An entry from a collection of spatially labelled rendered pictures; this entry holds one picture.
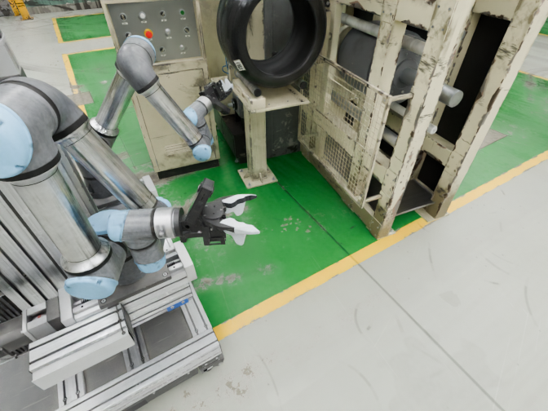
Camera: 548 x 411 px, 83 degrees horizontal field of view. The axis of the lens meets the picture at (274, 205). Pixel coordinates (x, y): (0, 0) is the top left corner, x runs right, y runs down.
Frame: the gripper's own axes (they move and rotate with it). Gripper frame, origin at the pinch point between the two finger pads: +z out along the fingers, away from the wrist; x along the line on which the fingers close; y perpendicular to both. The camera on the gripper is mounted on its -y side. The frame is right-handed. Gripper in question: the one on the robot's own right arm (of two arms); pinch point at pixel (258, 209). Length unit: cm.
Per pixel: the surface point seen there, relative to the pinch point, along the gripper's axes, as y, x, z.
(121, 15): -34, -159, -72
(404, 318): 102, -35, 77
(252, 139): 45, -156, 1
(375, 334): 103, -28, 58
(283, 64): -8, -142, 22
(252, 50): -15, -149, 4
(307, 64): -12, -119, 33
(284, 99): 9, -126, 21
